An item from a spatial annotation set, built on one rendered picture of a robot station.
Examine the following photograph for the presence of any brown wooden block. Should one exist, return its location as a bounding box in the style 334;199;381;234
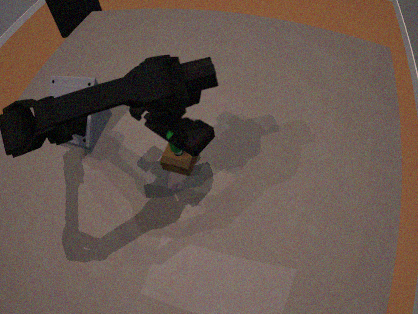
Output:
160;143;199;176

